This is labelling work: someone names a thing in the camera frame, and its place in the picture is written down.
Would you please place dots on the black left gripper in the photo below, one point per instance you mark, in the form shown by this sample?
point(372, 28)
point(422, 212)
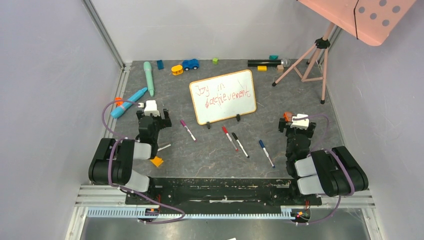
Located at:
point(164, 122)

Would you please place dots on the purple capped whiteboard marker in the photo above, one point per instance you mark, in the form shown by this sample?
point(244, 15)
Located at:
point(188, 130)

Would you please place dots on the blue capped whiteboard marker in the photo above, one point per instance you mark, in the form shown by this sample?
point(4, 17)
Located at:
point(262, 145)

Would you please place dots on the red capped whiteboard marker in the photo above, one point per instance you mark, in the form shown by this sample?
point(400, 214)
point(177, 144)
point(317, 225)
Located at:
point(230, 138)

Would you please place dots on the white whiteboard orange frame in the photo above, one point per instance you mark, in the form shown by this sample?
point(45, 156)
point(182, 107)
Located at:
point(222, 97)

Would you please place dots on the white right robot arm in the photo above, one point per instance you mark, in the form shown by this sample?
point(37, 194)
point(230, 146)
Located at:
point(332, 172)

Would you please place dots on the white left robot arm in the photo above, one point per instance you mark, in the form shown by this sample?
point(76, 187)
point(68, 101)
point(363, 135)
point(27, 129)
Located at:
point(113, 160)

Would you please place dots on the green capped whiteboard marker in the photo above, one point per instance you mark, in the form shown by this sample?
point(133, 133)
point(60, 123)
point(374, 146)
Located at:
point(164, 147)

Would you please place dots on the black capped whiteboard marker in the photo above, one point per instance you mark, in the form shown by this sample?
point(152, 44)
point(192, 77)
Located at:
point(240, 144)

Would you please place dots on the orange translucent toy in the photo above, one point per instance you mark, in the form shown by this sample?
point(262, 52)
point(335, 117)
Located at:
point(288, 116)

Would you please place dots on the light blue toy tube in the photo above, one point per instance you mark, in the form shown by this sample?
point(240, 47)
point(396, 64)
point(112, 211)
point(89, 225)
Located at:
point(119, 110)

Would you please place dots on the orange toy piece left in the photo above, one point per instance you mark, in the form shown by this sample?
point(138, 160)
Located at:
point(118, 101)

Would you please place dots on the mint green toy tube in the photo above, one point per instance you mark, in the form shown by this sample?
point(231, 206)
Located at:
point(147, 67)

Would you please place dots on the dark blue block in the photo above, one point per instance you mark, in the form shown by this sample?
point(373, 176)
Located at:
point(160, 64)

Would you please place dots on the orange wedge block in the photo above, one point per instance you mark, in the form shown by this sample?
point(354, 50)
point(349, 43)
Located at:
point(157, 161)

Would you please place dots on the yellow oval toy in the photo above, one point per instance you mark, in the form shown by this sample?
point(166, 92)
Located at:
point(177, 69)

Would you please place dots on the blue toy car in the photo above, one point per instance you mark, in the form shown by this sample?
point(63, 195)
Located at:
point(190, 64)

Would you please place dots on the beige wooden cube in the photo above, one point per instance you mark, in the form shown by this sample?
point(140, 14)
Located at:
point(280, 68)

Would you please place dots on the clear plastic ball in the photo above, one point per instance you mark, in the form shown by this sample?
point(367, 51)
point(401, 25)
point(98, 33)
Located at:
point(286, 62)

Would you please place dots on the yellow rectangular block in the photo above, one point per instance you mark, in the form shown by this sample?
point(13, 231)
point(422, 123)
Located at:
point(262, 68)

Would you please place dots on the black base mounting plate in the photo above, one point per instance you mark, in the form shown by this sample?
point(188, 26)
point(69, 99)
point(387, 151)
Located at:
point(213, 196)

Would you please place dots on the black cylinder tube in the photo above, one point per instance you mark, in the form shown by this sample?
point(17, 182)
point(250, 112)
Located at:
point(264, 62)

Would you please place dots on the pink tripod stand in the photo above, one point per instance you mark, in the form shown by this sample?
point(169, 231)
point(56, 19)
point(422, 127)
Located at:
point(321, 45)

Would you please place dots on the pink perforated board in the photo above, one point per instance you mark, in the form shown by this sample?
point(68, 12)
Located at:
point(370, 21)

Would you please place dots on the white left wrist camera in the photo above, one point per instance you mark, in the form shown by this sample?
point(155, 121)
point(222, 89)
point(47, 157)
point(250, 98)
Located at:
point(149, 108)

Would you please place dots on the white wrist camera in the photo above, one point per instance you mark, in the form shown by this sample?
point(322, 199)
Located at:
point(300, 121)
point(149, 108)

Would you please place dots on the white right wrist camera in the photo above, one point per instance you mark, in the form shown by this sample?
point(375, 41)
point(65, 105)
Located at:
point(300, 121)

